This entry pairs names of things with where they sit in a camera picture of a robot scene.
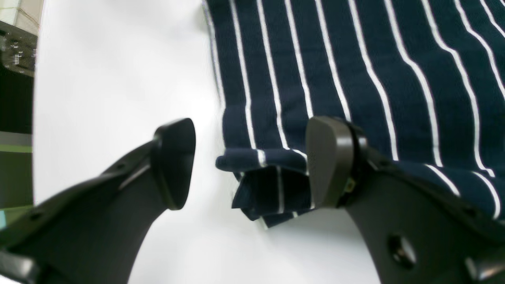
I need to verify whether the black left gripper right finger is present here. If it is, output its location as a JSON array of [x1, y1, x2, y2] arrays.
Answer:
[[305, 117, 505, 284]]

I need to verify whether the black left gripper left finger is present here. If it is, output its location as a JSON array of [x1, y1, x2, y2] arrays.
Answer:
[[1, 118, 196, 284]]

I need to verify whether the black white striped T-shirt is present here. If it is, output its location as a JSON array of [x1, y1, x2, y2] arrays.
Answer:
[[203, 0, 505, 228]]

